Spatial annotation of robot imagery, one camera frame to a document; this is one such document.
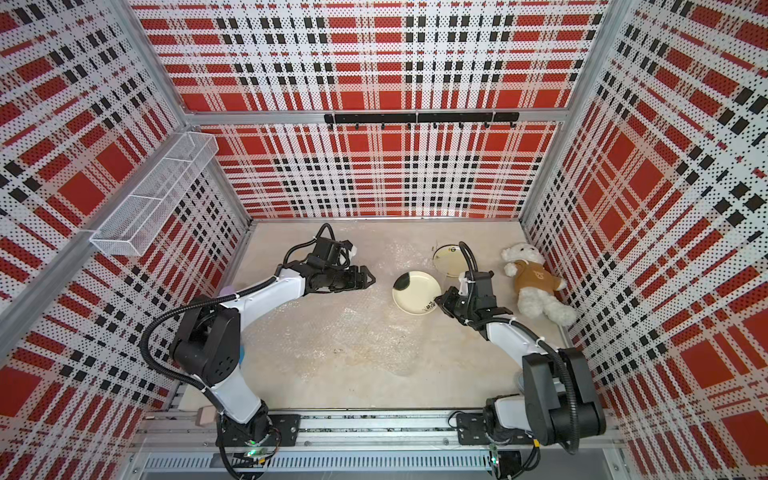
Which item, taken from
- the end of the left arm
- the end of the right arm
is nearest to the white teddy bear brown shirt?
the end of the right arm

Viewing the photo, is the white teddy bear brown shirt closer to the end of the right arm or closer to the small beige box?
the end of the right arm

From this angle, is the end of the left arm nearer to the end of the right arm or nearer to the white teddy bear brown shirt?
the end of the right arm

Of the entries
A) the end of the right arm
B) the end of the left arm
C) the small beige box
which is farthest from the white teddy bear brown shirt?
the small beige box

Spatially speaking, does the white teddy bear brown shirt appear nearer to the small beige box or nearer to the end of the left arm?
the end of the left arm

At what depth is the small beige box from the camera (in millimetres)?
749

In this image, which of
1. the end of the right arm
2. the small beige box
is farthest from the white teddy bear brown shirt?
the small beige box

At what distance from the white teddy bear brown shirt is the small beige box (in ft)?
2.86

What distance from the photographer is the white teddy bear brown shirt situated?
2.87 feet

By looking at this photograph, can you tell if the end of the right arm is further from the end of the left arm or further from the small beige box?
the small beige box

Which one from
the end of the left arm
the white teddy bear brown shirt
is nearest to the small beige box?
the end of the left arm
